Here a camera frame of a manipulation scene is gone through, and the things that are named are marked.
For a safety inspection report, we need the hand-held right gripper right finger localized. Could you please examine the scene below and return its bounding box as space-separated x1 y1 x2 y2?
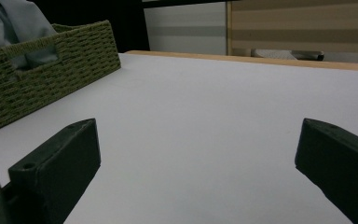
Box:
294 118 358 224

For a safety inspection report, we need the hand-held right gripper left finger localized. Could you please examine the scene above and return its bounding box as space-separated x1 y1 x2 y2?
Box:
7 118 102 224

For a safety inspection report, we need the green woven basket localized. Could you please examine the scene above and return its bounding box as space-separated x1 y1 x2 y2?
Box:
0 20 122 137

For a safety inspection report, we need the light blue cloth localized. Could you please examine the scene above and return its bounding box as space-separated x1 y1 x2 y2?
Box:
0 0 60 71

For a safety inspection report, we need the striped beige window blind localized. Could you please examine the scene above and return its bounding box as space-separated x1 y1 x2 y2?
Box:
226 0 358 57

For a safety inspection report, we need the white striped panel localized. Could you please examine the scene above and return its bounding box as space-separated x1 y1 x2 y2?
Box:
143 1 227 56

